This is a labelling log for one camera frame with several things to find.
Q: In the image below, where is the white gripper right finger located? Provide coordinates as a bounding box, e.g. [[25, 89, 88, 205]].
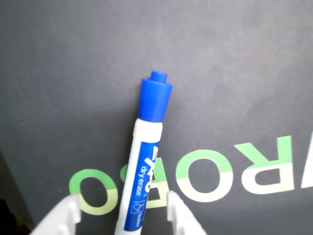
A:
[[166, 190, 206, 235]]

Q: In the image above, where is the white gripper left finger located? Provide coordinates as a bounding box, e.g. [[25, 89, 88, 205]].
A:
[[29, 194, 82, 235]]

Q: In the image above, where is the blue Expo dry-erase marker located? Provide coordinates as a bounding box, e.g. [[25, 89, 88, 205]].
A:
[[114, 70, 174, 235]]

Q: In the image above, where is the grey WOWROBO mat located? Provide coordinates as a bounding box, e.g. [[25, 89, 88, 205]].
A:
[[0, 0, 313, 235]]

